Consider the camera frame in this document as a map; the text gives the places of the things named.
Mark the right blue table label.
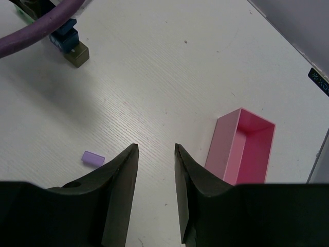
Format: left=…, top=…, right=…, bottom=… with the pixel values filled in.
left=308, top=68, right=329, bottom=96

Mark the brown cube block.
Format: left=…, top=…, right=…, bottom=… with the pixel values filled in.
left=64, top=42, right=89, bottom=68

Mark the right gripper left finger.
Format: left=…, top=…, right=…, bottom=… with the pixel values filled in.
left=1, top=144, right=139, bottom=246

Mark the pink plastic box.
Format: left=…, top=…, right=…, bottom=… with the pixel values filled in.
left=205, top=108, right=276, bottom=185

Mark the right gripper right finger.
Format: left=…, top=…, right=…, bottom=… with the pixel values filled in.
left=175, top=144, right=328, bottom=246

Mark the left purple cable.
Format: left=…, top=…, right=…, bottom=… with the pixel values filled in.
left=0, top=0, right=87, bottom=59

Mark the small purple block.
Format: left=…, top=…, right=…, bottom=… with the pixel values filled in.
left=81, top=151, right=105, bottom=167

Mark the blue cube block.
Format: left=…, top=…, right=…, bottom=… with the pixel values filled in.
left=49, top=28, right=79, bottom=54

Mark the blue rectangular block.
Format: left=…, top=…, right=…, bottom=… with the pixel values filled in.
left=56, top=19, right=77, bottom=36

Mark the green rectangular block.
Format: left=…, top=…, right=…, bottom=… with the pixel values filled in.
left=14, top=5, right=34, bottom=24

